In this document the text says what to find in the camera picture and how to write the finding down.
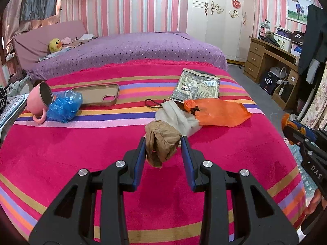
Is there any blue plastic bag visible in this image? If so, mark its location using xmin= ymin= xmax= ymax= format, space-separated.
xmin=47 ymin=90 xmax=83 ymax=123

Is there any brown paper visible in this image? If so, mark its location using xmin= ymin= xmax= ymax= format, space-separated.
xmin=145 ymin=120 xmax=182 ymax=169

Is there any desk lamp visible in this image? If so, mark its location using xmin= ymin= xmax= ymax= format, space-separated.
xmin=258 ymin=20 xmax=271 ymax=40

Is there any pink covered headboard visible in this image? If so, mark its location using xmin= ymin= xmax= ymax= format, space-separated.
xmin=12 ymin=20 xmax=87 ymax=70

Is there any black bag with white print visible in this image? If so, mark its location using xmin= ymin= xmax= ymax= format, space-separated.
xmin=291 ymin=31 xmax=306 ymax=45

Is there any shiny pink curtain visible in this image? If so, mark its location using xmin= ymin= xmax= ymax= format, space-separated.
xmin=2 ymin=0 xmax=64 ymax=54

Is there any wooden desk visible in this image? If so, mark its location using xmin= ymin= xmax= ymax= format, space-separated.
xmin=244 ymin=36 xmax=303 ymax=111

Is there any orange peel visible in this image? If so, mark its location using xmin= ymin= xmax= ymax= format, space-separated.
xmin=281 ymin=114 xmax=306 ymax=134

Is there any black clothing pile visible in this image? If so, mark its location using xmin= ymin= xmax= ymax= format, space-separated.
xmin=261 ymin=36 xmax=280 ymax=47

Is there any light blue plastic basket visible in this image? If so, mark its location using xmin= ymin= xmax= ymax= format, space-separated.
xmin=287 ymin=138 xmax=316 ymax=199

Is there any orange plastic bag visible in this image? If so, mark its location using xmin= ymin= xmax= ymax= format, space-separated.
xmin=183 ymin=98 xmax=253 ymax=128

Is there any person's right hand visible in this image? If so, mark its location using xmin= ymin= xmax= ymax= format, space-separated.
xmin=305 ymin=190 xmax=325 ymax=218

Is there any dark patterned bag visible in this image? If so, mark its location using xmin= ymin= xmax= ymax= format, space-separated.
xmin=0 ymin=87 xmax=11 ymax=115

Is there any grey curtain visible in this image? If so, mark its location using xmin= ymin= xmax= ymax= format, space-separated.
xmin=20 ymin=0 xmax=60 ymax=22

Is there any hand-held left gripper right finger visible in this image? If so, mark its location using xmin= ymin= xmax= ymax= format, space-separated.
xmin=180 ymin=136 xmax=299 ymax=245

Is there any grey hanging clothing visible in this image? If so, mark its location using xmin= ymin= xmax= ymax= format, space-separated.
xmin=305 ymin=59 xmax=320 ymax=84

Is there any grey cloth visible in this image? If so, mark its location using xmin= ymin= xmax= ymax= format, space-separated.
xmin=8 ymin=74 xmax=28 ymax=95

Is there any yellow duck plush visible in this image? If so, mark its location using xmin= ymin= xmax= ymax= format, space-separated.
xmin=48 ymin=38 xmax=62 ymax=53

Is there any light blue cloth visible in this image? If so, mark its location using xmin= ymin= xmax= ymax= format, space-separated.
xmin=38 ymin=51 xmax=64 ymax=62

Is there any black hair tie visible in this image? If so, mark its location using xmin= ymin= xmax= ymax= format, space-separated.
xmin=145 ymin=99 xmax=164 ymax=108

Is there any black box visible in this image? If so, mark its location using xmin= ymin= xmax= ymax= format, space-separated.
xmin=259 ymin=71 xmax=279 ymax=93

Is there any white wardrobe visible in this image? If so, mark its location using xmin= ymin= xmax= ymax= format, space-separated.
xmin=186 ymin=0 xmax=256 ymax=63

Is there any silver snack packet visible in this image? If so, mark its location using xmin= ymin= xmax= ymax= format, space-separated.
xmin=169 ymin=69 xmax=221 ymax=100

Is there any black hanging clothing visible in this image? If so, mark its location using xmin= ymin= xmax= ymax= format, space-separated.
xmin=298 ymin=4 xmax=327 ymax=76

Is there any floral curtain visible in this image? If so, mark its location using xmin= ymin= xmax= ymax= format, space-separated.
xmin=300 ymin=66 xmax=327 ymax=130

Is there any red striped blanket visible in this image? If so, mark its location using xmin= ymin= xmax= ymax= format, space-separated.
xmin=0 ymin=59 xmax=307 ymax=245

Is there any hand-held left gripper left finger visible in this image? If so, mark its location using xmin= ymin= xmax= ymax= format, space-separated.
xmin=29 ymin=136 xmax=147 ymax=245

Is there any purple dotted bedspread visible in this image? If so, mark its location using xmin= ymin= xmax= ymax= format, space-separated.
xmin=27 ymin=32 xmax=228 ymax=81

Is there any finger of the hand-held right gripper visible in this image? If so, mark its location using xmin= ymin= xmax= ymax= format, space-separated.
xmin=292 ymin=121 xmax=327 ymax=143
xmin=282 ymin=126 xmax=316 ymax=159

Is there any small framed photo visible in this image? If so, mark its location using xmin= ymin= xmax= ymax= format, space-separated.
xmin=286 ymin=0 xmax=313 ymax=25

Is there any pink mug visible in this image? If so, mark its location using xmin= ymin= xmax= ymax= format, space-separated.
xmin=27 ymin=81 xmax=55 ymax=125

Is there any brown phone case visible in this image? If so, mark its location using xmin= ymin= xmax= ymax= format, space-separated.
xmin=70 ymin=83 xmax=120 ymax=107

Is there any polka dot cushion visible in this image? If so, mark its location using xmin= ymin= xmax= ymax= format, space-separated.
xmin=0 ymin=93 xmax=30 ymax=130

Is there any white storage box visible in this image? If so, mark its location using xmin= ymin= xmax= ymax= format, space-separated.
xmin=273 ymin=34 xmax=293 ymax=51

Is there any beige cloth pouch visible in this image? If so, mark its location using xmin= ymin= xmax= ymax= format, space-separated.
xmin=155 ymin=101 xmax=202 ymax=136

